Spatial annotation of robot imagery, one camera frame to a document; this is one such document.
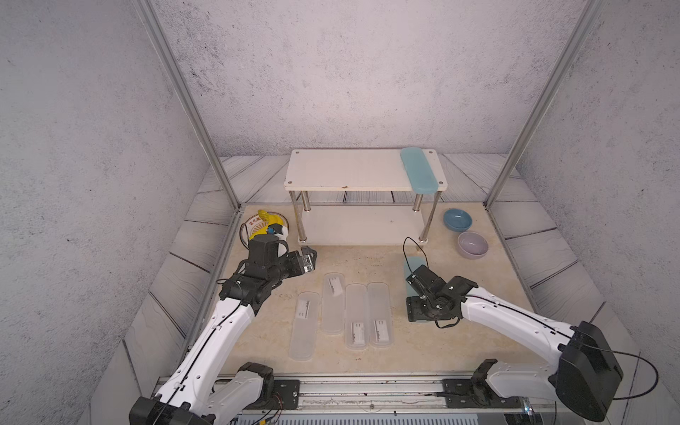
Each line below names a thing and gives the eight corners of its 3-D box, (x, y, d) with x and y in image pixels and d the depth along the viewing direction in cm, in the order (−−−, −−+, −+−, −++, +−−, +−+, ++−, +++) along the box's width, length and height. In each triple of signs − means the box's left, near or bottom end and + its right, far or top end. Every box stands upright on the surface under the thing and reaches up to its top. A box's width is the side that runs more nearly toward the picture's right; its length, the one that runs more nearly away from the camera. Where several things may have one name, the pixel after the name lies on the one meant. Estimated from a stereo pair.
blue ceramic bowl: (446, 231, 113) (448, 226, 110) (440, 213, 119) (442, 208, 117) (472, 231, 113) (475, 226, 110) (465, 213, 119) (467, 208, 117)
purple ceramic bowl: (457, 261, 103) (462, 252, 99) (451, 240, 110) (455, 231, 105) (486, 261, 103) (492, 252, 99) (478, 240, 110) (483, 231, 105)
